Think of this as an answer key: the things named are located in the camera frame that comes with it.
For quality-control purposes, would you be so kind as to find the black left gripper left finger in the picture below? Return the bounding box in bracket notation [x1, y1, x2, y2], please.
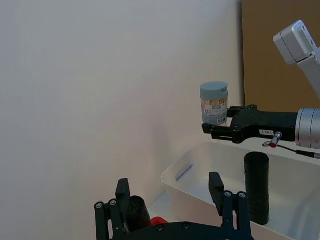
[94, 178, 131, 240]

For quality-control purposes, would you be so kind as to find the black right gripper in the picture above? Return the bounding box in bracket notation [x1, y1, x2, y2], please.
[201, 104, 300, 145]

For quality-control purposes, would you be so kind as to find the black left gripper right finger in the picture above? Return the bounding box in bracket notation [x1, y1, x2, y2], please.
[208, 171, 252, 231]

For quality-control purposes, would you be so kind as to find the clear jar with grey lid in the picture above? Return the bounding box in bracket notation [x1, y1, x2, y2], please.
[199, 81, 230, 126]

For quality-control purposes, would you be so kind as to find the short black cylinder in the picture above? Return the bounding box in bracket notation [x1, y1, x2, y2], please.
[125, 195, 152, 231]

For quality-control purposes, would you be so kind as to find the white plastic bin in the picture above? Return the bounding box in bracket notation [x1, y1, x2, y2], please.
[160, 141, 320, 240]

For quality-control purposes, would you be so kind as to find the small red object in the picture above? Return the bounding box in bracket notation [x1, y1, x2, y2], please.
[149, 216, 169, 227]

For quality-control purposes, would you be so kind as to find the tall black cylinder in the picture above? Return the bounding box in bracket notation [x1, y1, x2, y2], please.
[243, 151, 271, 224]

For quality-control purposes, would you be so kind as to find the brown board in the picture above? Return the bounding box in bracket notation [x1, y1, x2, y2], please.
[240, 0, 320, 111]

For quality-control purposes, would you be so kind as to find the thin dark cable silver plug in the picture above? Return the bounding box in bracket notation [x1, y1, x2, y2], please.
[262, 131, 320, 160]

